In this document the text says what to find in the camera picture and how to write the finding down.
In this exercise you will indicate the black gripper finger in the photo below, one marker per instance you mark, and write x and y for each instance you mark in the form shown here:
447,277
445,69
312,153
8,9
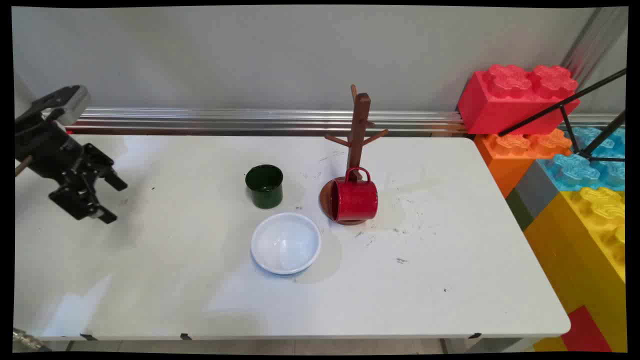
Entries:
80,200
102,167

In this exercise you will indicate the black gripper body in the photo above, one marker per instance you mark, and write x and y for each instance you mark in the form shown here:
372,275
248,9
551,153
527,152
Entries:
47,150

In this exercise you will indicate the red speckled enamel mug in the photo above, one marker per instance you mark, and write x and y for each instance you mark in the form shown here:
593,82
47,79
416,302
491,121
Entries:
354,199

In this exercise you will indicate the dark green enamel mug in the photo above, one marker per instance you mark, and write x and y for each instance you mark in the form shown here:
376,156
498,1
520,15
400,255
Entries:
265,187

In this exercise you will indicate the white enamel bowl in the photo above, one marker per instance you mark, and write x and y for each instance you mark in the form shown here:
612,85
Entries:
285,243

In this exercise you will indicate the brown wooden mug tree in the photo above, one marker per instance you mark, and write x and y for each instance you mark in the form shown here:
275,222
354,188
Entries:
358,130

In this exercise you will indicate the big orange toy brick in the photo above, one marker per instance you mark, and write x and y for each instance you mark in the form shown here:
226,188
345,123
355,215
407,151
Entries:
507,155

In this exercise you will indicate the big red toy brick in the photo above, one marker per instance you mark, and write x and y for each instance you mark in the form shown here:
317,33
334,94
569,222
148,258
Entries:
505,102

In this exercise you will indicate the big dark green toy brick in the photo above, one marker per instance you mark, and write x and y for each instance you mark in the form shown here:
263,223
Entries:
520,210

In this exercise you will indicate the black tripod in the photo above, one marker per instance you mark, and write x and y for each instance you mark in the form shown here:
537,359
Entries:
567,107

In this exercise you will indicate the big blue toy brick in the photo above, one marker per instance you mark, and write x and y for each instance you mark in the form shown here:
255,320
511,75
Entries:
580,170

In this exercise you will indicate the big yellow toy brick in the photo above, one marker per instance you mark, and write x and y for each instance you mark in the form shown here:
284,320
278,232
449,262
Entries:
575,250

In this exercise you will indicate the flat red toy brick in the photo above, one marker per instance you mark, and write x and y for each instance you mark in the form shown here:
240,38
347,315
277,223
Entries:
585,332

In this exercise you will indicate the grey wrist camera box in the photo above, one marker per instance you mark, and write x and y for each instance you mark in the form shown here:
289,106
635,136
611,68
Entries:
60,102

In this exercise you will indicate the aluminium rail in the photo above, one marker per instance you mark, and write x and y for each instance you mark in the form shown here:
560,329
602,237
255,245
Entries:
250,121

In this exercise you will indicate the aluminium post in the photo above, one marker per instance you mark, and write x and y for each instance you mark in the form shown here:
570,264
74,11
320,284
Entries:
595,40

